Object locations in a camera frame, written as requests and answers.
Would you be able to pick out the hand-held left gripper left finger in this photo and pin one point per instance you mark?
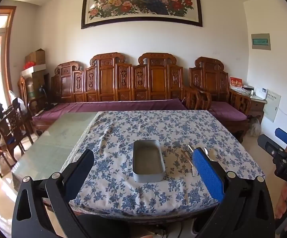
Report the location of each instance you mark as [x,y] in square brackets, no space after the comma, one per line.
[80,171]

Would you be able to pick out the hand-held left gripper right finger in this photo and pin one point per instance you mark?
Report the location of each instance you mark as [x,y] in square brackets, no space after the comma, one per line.
[208,176]

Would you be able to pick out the metal fork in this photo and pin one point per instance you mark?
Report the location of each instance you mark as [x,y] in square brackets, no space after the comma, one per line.
[195,171]

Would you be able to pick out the wooden chopstick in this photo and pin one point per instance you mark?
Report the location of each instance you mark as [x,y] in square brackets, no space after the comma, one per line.
[186,156]

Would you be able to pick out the rectangular metal tray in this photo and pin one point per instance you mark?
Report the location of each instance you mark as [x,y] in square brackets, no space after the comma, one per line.
[147,161]

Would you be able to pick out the grey fluffy duster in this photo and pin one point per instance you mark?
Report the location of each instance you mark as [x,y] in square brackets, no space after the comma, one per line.
[254,127]

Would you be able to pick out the white electrical panel box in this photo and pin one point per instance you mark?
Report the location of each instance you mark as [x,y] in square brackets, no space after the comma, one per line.
[272,105]

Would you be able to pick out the wooden side table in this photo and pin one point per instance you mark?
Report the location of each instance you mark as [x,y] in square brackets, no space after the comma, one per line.
[256,106]

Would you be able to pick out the purple armchair cushion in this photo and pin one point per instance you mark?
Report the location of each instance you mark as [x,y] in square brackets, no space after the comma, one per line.
[227,111]

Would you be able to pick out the blue floral white tablecloth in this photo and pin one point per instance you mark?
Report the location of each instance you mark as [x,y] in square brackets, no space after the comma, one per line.
[123,133]

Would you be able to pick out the tissue box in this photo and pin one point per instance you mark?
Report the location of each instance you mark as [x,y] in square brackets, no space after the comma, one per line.
[247,88]

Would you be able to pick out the purple sofa cushion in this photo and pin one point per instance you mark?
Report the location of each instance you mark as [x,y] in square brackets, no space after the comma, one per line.
[84,106]

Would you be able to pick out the small black device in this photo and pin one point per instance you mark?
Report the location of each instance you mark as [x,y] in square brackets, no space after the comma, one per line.
[49,106]

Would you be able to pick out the red desk calendar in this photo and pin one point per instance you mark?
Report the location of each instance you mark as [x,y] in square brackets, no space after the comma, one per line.
[236,82]

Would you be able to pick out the black desk lamp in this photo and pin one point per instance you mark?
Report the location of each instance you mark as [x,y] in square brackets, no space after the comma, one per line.
[44,93]

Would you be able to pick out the carved wooden armchair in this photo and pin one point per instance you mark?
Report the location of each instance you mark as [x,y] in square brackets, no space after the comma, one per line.
[208,79]

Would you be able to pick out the long carved wooden sofa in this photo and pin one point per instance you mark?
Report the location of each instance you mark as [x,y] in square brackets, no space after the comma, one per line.
[108,79]

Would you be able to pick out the large tall cardboard box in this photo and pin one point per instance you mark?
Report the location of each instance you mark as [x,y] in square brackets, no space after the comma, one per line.
[35,84]

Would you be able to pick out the wooden chair with tall back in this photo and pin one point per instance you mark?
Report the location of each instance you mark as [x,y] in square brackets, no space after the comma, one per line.
[22,89]

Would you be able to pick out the flat white box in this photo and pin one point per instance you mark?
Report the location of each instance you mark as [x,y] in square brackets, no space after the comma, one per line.
[34,70]

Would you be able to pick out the red decoration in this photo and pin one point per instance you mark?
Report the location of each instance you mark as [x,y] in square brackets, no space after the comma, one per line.
[29,64]

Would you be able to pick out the brown cardboard box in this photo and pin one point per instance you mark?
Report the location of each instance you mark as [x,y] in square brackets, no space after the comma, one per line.
[36,57]

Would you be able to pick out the framed peacock flower painting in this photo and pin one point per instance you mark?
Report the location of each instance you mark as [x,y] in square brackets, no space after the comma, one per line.
[143,2]

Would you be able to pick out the wall box with green window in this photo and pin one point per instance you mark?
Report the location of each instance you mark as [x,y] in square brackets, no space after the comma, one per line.
[260,41]

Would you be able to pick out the wooden door frame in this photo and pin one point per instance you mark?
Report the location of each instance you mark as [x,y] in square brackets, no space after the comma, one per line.
[9,44]

